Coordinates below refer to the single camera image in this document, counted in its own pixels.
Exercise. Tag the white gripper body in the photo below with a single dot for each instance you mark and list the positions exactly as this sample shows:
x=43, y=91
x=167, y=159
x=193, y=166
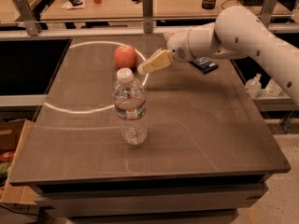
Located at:
x=178, y=46

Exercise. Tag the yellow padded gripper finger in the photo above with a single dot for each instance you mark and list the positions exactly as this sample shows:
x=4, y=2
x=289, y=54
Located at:
x=154, y=54
x=163, y=60

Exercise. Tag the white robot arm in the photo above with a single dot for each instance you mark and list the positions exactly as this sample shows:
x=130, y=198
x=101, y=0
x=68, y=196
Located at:
x=236, y=33

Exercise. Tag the red apple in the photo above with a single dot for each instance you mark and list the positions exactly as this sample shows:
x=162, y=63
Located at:
x=125, y=56

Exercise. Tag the dark blue snack wrapper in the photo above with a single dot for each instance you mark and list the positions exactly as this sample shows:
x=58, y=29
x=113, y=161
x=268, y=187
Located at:
x=204, y=65

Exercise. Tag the clear plastic water bottle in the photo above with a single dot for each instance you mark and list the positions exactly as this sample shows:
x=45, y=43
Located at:
x=130, y=106

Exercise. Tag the black mesh pen cup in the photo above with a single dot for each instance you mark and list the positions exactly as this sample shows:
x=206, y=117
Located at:
x=208, y=4

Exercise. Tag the small clear pump bottle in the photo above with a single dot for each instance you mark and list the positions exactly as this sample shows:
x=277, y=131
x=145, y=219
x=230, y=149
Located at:
x=253, y=86

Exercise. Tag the wooden background desk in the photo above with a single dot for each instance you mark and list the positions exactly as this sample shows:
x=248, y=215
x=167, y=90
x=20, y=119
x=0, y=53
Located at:
x=127, y=9

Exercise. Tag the small white jar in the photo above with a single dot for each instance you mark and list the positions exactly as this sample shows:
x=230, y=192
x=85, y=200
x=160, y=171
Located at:
x=272, y=88

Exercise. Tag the brown cardboard box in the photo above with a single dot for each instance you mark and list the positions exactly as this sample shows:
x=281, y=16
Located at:
x=13, y=135

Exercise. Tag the middle metal rail bracket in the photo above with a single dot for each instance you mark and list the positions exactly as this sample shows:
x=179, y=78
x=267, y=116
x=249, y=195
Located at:
x=147, y=7

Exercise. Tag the metal rail bracket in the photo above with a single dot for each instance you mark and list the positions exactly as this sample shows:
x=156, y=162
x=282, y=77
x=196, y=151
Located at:
x=147, y=7
x=31, y=25
x=266, y=12

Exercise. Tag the right metal rail bracket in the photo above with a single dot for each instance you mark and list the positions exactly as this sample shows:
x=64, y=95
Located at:
x=266, y=12

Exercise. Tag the left metal rail bracket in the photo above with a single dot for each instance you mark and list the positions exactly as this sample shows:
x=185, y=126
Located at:
x=31, y=25

